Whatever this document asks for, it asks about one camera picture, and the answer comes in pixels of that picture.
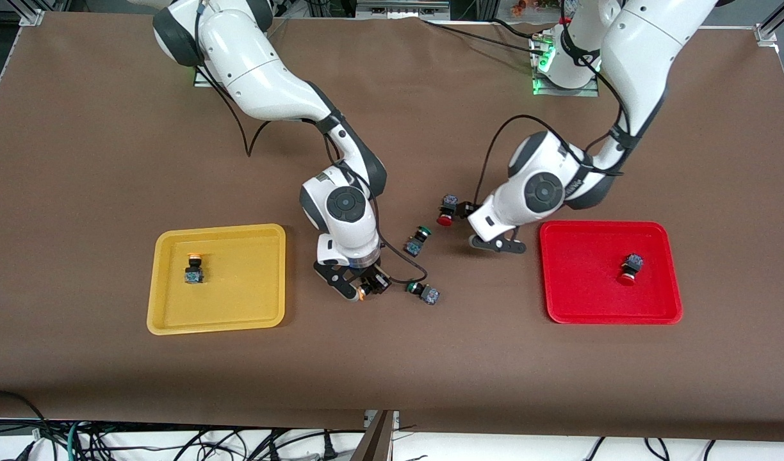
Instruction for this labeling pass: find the brown table cloth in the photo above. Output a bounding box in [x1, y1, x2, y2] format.
[0, 12, 784, 442]

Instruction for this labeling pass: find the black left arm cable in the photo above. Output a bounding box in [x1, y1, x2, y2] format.
[474, 0, 636, 202]

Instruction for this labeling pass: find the grey metal box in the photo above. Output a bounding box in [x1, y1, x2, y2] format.
[357, 0, 450, 19]

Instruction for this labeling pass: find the green push button switch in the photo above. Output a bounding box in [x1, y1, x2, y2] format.
[405, 279, 441, 306]
[403, 225, 433, 258]

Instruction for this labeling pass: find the black table cable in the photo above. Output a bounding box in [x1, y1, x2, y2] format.
[420, 18, 539, 55]
[491, 18, 543, 38]

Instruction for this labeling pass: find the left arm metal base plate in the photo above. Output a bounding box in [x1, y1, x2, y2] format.
[528, 32, 601, 97]

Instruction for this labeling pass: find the teal floor cable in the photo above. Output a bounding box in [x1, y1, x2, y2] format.
[65, 419, 88, 461]

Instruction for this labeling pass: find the red plastic tray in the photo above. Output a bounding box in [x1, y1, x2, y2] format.
[538, 220, 684, 325]

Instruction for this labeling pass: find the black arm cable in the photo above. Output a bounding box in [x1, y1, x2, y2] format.
[474, 0, 636, 202]
[197, 0, 425, 286]

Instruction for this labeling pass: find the dark table support beam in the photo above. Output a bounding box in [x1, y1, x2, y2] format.
[350, 410, 396, 461]

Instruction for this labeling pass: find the red mushroom push button switch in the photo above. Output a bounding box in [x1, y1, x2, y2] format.
[616, 252, 646, 286]
[436, 193, 460, 227]

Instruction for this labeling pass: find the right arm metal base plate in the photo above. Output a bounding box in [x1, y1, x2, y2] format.
[192, 63, 229, 89]

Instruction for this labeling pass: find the yellow plastic tray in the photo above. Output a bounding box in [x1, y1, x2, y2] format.
[146, 223, 287, 336]

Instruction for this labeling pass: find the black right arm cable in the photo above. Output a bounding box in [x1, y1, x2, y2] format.
[197, 0, 425, 286]

